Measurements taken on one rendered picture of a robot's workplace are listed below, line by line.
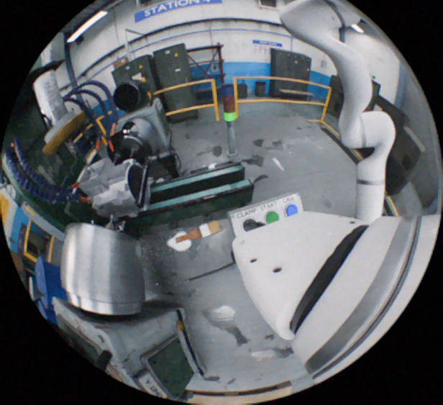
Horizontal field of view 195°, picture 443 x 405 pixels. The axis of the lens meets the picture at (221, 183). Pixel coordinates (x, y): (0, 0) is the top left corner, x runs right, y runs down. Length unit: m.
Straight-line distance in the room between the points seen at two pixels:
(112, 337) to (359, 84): 0.69
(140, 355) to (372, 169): 0.74
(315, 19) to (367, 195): 0.50
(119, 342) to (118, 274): 0.15
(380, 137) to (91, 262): 0.79
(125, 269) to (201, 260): 0.29
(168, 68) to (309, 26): 3.23
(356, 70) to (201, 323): 0.85
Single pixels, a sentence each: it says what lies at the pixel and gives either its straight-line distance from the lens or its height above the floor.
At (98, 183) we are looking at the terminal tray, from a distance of 0.50.
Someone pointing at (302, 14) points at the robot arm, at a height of 1.46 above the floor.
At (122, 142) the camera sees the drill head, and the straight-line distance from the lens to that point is 0.68.
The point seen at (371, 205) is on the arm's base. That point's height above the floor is 1.05.
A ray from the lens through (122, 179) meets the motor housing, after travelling 0.46.
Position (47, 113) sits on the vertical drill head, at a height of 1.41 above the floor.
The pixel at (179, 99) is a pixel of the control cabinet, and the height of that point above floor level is 0.62.
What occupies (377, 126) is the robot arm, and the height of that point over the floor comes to 1.24.
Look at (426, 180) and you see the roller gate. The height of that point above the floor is 0.67.
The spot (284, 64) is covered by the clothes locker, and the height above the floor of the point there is 1.36.
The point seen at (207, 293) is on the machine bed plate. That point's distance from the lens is 0.53.
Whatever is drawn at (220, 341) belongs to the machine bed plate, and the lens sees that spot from 0.59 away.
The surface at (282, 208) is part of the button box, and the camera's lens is 0.29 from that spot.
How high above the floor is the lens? 1.32
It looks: 51 degrees down
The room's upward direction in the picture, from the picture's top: 9 degrees counter-clockwise
